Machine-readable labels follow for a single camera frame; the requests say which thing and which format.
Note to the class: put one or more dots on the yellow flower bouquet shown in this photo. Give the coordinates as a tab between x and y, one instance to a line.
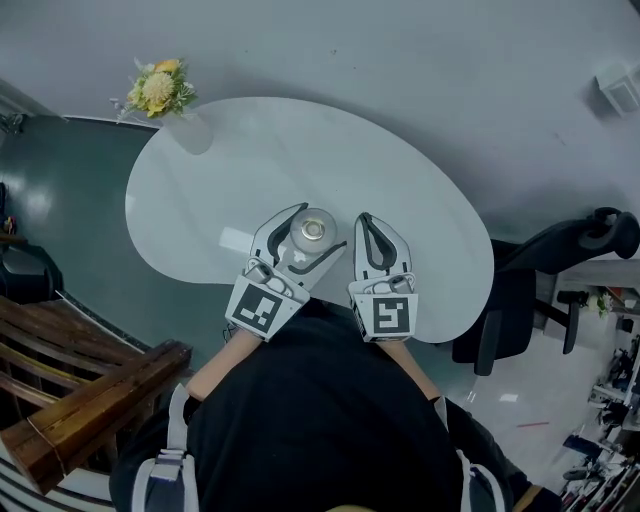
157	90

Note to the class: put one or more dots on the person's right forearm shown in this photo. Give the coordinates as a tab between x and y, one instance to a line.
415	367

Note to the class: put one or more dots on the white vase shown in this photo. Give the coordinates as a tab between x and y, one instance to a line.
192	135

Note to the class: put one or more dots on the black office chair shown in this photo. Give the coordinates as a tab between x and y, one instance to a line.
520	280

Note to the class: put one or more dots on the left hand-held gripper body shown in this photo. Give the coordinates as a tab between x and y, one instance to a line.
255	307

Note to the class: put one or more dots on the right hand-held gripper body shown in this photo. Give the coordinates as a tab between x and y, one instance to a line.
387	315

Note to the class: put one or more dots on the person's left forearm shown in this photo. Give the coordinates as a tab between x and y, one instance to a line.
225	362

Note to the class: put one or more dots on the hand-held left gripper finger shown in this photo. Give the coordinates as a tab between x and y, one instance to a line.
322	265
265	235

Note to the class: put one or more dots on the white box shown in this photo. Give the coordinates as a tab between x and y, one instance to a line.
620	92

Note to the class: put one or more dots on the cluttered shelf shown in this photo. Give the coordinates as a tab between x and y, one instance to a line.
607	400

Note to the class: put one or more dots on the small clear bottle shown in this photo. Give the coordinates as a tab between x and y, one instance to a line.
313	230

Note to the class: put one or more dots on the white table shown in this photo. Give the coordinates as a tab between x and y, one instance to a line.
310	155

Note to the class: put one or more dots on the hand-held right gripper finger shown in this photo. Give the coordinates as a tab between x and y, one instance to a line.
400	252
358	255

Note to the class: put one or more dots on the person's black shirt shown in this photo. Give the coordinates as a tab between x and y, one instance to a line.
320	415

